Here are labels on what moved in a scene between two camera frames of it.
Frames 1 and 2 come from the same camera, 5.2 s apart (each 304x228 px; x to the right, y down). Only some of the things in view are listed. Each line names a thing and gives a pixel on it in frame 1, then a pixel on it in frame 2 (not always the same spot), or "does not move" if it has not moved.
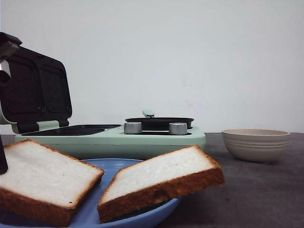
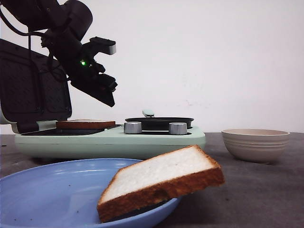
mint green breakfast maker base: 109,141 does not move
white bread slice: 140,186 does not move
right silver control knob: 177,128 does not move
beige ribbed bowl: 255,146 does not move
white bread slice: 43,187 → 84,123
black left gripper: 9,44 → 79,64
